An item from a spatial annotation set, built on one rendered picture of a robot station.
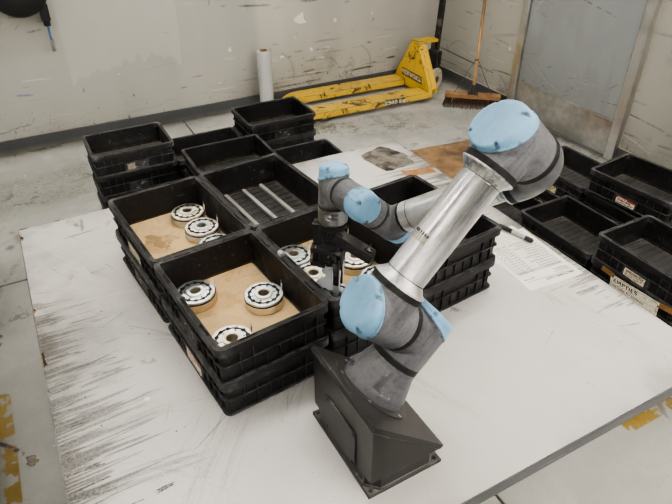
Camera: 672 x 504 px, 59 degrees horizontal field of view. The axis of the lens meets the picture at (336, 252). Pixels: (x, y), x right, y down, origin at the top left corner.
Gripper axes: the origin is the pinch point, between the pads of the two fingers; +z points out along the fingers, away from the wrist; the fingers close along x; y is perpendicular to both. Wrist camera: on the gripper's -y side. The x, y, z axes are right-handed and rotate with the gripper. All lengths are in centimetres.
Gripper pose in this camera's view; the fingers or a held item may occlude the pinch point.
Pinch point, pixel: (339, 290)
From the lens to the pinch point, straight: 157.8
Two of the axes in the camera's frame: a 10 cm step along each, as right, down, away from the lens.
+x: -1.8, 4.7, -8.6
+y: -9.8, -1.0, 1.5
